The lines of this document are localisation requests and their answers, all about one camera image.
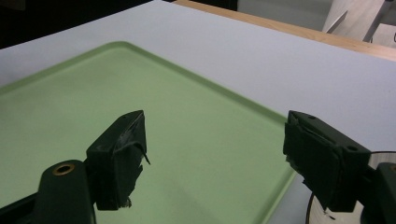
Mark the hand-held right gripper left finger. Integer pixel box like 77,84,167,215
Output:
84,109,151,212

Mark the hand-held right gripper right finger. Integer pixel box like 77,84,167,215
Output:
282,109,373,213

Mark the light green tray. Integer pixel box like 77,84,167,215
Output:
0,40,297,224

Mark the light wooden stand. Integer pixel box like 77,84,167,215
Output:
321,0,396,49

